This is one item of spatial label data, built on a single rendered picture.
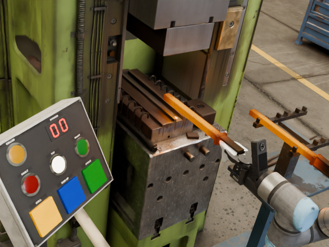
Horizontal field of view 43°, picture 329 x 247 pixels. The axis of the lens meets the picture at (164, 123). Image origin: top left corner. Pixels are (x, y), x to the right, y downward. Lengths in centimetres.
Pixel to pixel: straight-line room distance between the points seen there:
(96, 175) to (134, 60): 83
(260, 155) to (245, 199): 155
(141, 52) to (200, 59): 32
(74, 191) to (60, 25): 49
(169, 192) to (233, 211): 107
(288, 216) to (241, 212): 149
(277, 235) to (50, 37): 90
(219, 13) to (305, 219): 71
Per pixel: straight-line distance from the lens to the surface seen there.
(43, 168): 113
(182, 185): 173
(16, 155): 108
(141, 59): 198
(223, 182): 291
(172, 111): 163
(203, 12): 141
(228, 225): 263
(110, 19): 139
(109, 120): 158
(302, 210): 123
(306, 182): 200
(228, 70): 186
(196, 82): 182
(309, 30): 559
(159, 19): 131
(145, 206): 167
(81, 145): 121
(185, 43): 141
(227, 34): 172
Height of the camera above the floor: 183
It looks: 33 degrees down
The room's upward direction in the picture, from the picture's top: 9 degrees clockwise
